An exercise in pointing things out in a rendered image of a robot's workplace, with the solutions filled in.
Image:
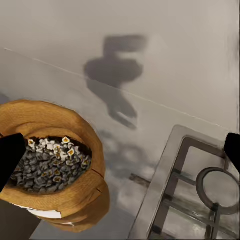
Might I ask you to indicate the popcorn bag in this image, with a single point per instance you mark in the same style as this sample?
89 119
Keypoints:
40 120

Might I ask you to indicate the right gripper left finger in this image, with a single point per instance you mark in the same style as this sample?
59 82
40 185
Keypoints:
12 151

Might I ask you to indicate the burner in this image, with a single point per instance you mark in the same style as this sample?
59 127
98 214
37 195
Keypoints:
194 193

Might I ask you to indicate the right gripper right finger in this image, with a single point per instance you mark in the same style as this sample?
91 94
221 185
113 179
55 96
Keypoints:
232 148

